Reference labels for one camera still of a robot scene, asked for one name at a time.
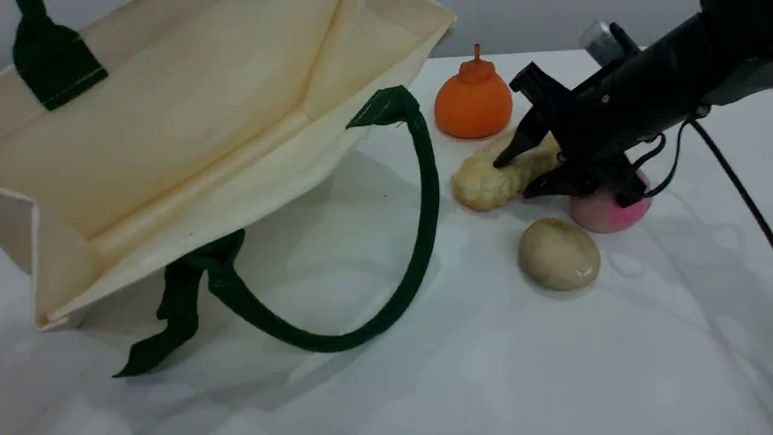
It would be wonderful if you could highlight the orange pear-shaped toy fruit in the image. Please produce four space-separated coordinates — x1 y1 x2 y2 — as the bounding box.
435 43 514 140

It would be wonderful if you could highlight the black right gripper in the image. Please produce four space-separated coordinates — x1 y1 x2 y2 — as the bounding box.
494 13 734 207

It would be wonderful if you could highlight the short looped black cable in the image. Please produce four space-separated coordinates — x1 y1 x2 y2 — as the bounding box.
631 118 692 200

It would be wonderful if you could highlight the long black cable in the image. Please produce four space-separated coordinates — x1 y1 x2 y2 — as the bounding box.
687 115 773 247

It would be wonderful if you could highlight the round beige bun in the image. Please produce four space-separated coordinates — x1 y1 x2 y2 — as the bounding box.
518 217 601 292

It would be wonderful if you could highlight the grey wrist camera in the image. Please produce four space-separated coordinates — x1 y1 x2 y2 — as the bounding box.
580 19 641 67

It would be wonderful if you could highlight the long beige bread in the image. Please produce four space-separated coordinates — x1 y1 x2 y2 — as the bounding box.
451 128 565 212

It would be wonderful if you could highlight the pink peach bun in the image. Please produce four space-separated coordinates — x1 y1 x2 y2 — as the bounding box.
569 172 653 234

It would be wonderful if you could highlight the white bag with green handles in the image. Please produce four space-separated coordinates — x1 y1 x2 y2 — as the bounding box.
0 0 458 378

